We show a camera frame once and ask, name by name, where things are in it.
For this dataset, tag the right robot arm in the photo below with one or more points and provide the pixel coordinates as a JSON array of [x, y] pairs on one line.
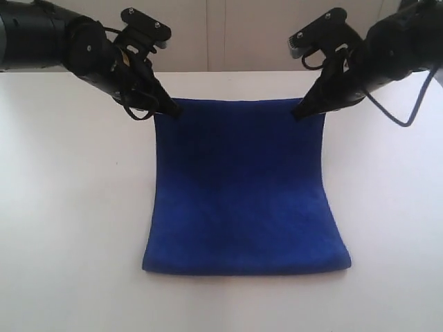
[[406, 42]]

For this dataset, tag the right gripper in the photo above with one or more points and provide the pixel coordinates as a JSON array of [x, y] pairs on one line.
[[342, 83]]

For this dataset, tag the blue towel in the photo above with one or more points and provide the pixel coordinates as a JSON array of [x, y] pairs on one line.
[[239, 192]]

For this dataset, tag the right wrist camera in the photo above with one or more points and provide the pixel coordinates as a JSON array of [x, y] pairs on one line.
[[318, 35]]

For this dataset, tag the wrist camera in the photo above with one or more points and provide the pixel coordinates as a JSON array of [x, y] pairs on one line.
[[318, 35], [145, 29]]

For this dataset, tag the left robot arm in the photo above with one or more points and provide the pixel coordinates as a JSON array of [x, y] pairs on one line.
[[41, 34]]

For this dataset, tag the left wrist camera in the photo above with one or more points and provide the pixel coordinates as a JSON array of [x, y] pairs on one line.
[[145, 29]]

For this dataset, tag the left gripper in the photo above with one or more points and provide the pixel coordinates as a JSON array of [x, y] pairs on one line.
[[117, 64]]

